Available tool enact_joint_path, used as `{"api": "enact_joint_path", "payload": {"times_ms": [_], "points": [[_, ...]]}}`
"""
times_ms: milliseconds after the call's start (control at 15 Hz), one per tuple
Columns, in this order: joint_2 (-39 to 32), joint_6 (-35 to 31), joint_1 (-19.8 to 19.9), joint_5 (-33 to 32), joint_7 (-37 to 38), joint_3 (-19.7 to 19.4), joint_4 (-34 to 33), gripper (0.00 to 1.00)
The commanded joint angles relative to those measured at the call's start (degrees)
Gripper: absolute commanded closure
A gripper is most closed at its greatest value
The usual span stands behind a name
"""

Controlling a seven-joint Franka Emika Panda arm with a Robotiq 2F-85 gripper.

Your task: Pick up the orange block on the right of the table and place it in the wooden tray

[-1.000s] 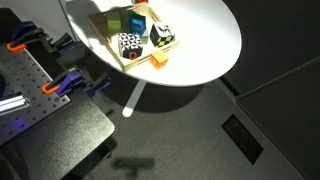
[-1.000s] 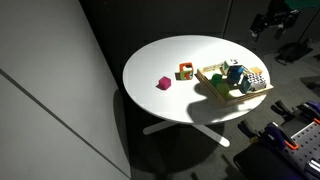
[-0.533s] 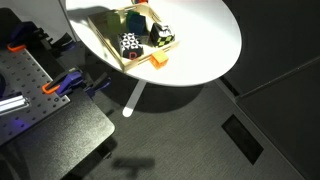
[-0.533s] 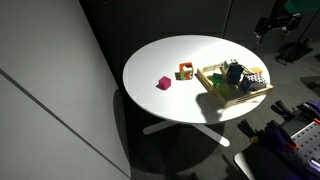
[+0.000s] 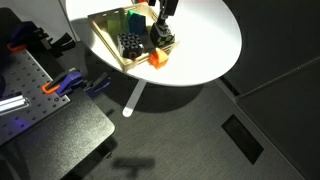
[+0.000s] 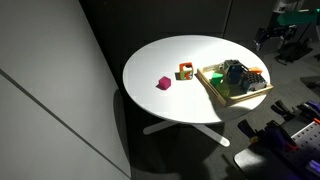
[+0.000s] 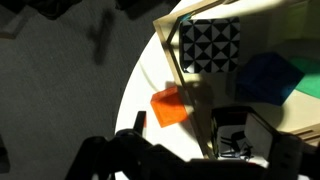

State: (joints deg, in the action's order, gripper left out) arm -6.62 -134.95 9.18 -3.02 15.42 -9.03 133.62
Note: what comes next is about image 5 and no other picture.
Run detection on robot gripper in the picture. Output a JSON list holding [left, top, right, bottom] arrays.
[[157, 0, 180, 27]]

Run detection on dark floor hatch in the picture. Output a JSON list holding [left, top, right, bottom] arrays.
[[221, 113, 265, 166]]

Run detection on black perforated breadboard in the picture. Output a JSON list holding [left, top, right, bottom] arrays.
[[0, 35, 72, 147]]

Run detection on purple clamp with orange tip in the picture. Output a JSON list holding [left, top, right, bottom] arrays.
[[41, 68, 85, 98], [6, 20, 47, 53]]

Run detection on black white triangle-patterned cube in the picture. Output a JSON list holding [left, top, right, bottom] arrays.
[[116, 32, 145, 60]]

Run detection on wooden tray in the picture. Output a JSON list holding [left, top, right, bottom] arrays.
[[87, 2, 181, 73]]

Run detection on white table base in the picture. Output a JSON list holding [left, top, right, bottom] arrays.
[[121, 79, 148, 118]]

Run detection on black purple spring clamp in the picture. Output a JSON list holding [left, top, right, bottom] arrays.
[[83, 72, 113, 99], [46, 31, 78, 56]]

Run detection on black cart top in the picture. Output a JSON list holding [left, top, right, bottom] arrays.
[[0, 89, 116, 180]]

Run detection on blue block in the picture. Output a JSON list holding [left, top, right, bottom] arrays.
[[128, 13, 148, 36]]

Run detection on black white green checkered cube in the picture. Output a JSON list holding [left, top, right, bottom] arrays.
[[149, 21, 176, 49]]

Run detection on yellow-green block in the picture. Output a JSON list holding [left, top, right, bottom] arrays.
[[106, 12, 123, 34]]

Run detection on orange block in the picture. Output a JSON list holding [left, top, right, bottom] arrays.
[[148, 47, 170, 70]]

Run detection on aluminium extrusion bar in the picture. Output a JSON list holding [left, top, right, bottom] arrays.
[[0, 93, 31, 117]]

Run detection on green block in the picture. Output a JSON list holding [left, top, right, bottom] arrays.
[[125, 9, 139, 28]]

